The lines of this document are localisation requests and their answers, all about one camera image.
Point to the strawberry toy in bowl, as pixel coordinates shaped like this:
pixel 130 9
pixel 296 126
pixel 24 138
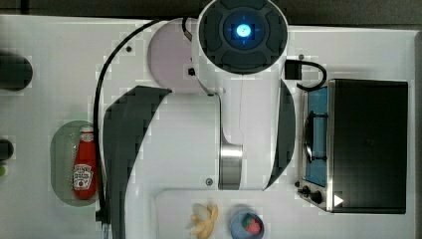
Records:
pixel 251 224

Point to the lilac round plate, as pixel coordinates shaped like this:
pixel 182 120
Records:
pixel 169 59

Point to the peeled banana toy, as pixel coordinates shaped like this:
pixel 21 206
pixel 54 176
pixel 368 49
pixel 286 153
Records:
pixel 204 218

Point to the black pot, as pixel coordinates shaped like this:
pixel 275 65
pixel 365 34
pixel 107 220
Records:
pixel 16 72

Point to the black toaster oven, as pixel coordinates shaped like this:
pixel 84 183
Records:
pixel 354 147

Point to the red ketchup bottle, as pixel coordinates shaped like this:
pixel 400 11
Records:
pixel 85 166

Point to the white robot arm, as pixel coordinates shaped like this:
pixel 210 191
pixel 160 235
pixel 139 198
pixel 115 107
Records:
pixel 236 132

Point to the lime green small object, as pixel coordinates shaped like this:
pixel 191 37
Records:
pixel 3 170

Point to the black cup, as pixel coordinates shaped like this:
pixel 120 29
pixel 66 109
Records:
pixel 6 149

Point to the blue bowl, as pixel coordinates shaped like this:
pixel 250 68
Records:
pixel 236 226

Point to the pale green oval strainer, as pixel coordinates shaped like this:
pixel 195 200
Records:
pixel 63 150

